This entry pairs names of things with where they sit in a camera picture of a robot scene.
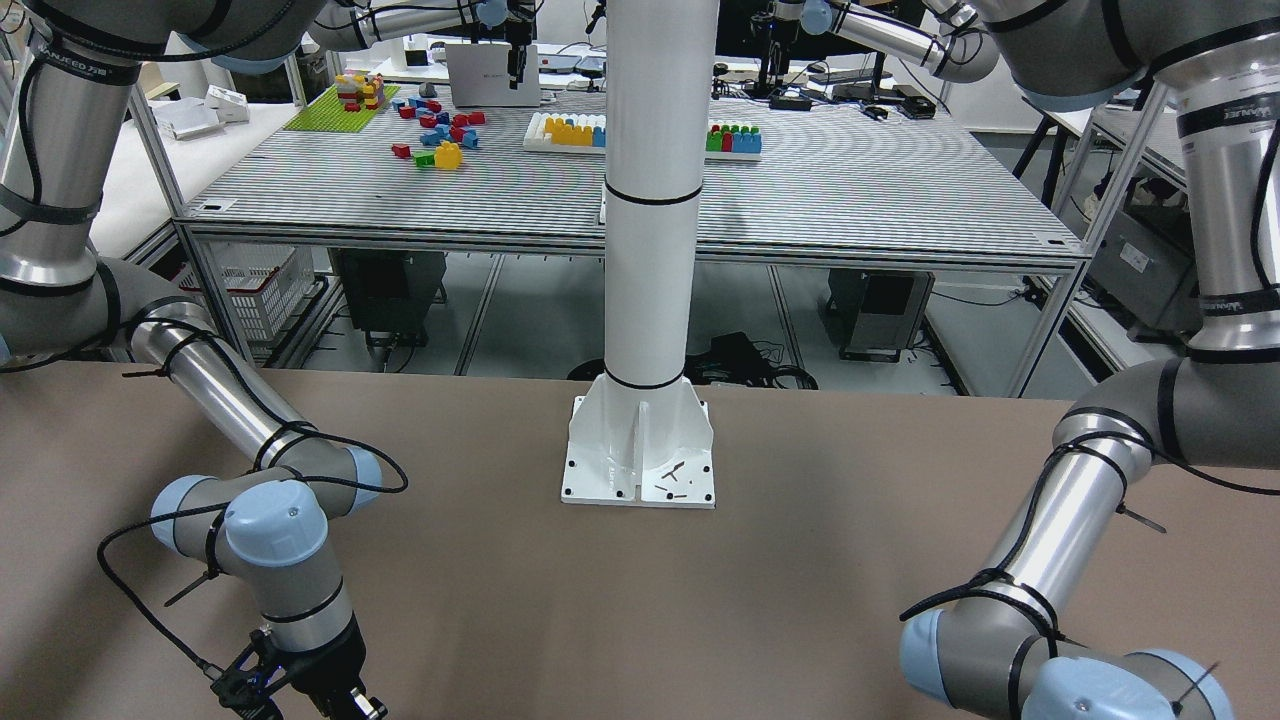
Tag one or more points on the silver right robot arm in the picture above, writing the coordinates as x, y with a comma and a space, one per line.
270, 527

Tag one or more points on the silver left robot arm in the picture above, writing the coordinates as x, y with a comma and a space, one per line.
992, 646

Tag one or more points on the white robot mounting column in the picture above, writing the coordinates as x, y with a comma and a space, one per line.
641, 436

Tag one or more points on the green lego baseplate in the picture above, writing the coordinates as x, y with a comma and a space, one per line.
344, 108

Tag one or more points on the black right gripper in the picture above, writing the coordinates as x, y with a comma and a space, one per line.
327, 667

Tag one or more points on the yellow blocks white tray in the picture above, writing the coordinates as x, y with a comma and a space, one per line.
562, 132

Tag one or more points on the green blocks white tray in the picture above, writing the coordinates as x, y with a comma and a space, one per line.
734, 142

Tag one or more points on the striped background work table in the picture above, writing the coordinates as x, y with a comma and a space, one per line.
833, 188

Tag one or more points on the white plastic crate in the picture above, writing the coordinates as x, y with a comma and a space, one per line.
265, 284

